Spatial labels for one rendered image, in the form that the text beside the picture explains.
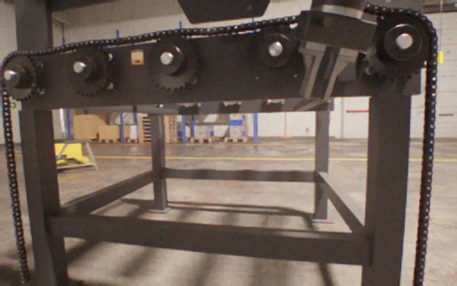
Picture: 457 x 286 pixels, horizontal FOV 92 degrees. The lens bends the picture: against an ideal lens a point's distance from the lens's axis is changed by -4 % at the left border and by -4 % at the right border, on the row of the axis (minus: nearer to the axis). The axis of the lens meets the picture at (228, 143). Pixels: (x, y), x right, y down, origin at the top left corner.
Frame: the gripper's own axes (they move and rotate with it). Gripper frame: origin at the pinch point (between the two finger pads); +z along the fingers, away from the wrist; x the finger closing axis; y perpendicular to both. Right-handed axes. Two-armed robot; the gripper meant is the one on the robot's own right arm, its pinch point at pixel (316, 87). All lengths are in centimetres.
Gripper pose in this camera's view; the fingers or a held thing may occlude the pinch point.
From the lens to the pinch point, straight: 51.5
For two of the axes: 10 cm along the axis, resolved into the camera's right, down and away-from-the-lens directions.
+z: -1.5, 8.8, 4.6
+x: 9.8, 0.8, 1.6
